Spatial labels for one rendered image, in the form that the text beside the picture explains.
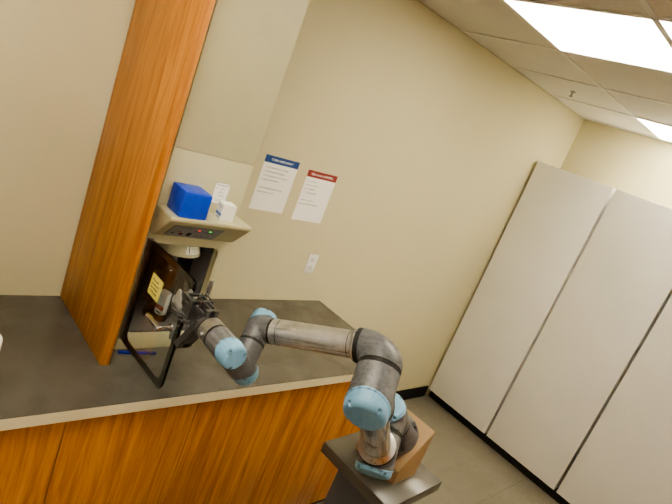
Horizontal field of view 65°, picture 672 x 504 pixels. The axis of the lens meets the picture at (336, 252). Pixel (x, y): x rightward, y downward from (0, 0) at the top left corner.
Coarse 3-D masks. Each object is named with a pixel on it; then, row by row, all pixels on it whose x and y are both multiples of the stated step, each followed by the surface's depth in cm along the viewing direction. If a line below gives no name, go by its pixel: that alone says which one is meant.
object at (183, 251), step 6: (162, 246) 192; (168, 246) 192; (174, 246) 192; (180, 246) 192; (186, 246) 194; (192, 246) 195; (168, 252) 191; (174, 252) 192; (180, 252) 192; (186, 252) 194; (192, 252) 196; (198, 252) 199
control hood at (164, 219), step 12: (156, 216) 175; (168, 216) 170; (156, 228) 175; (168, 228) 174; (204, 228) 180; (216, 228) 182; (228, 228) 185; (240, 228) 187; (216, 240) 194; (228, 240) 196
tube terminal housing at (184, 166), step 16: (176, 160) 173; (192, 160) 177; (208, 160) 181; (224, 160) 185; (176, 176) 176; (192, 176) 179; (208, 176) 183; (224, 176) 187; (240, 176) 192; (160, 192) 175; (208, 192) 186; (240, 192) 195; (160, 240) 182; (176, 240) 186; (192, 240) 191; (208, 240) 195; (208, 272) 205
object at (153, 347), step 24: (168, 264) 170; (144, 288) 179; (168, 288) 169; (192, 288) 160; (144, 312) 178; (168, 312) 168; (144, 336) 177; (168, 336) 167; (144, 360) 176; (168, 360) 166
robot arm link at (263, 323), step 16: (256, 320) 153; (272, 320) 152; (288, 320) 152; (240, 336) 152; (256, 336) 150; (272, 336) 149; (288, 336) 147; (304, 336) 145; (320, 336) 143; (336, 336) 142; (352, 336) 140; (368, 336) 138; (384, 336) 139; (320, 352) 145; (336, 352) 142; (352, 352) 138; (368, 352) 134; (384, 352) 133; (400, 368) 134
